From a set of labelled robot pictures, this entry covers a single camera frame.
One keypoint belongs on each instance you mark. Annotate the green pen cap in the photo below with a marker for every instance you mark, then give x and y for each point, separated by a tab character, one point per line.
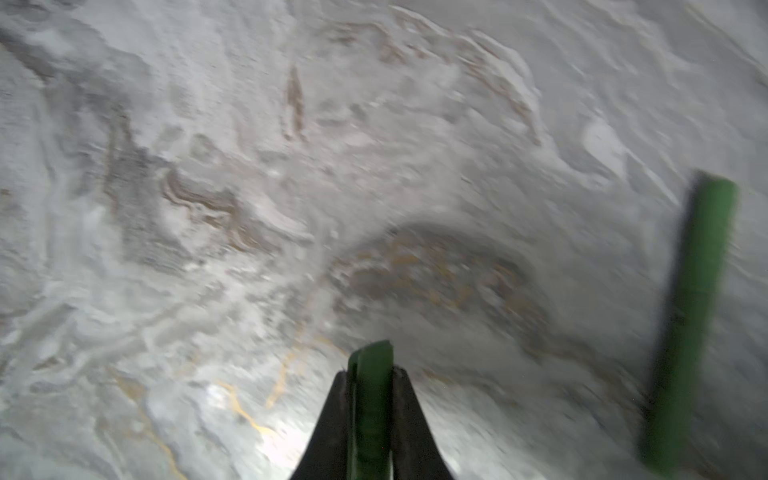
369	375

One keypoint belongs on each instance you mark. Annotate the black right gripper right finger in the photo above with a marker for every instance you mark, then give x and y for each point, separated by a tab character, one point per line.
415	454

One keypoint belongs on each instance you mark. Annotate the green pen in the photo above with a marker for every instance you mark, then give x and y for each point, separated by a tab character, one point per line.
693	289

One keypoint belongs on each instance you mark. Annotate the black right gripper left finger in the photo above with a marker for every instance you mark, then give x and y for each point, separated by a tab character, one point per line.
325	456

